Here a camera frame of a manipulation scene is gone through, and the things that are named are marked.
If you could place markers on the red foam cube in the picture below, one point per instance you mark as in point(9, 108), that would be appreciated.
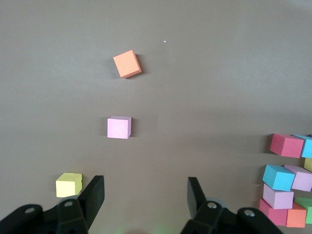
point(273, 215)
point(285, 145)

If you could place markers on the pink foam cube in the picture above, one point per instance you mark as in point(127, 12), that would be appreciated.
point(118, 128)
point(278, 198)
point(303, 179)

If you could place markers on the green foam cube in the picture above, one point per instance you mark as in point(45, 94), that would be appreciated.
point(307, 209)

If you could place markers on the yellow foam cube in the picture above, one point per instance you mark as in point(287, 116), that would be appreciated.
point(308, 164)
point(67, 186)

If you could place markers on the light blue foam cube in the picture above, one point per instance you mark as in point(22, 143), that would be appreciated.
point(307, 146)
point(278, 178)

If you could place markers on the orange foam cube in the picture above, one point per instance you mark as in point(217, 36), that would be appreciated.
point(296, 218)
point(126, 64)

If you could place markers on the brown table cover sheet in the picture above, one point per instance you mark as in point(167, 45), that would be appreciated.
point(73, 85)

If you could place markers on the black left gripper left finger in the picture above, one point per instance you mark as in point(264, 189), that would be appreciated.
point(80, 212)

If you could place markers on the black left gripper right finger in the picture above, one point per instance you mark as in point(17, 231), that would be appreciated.
point(207, 217)

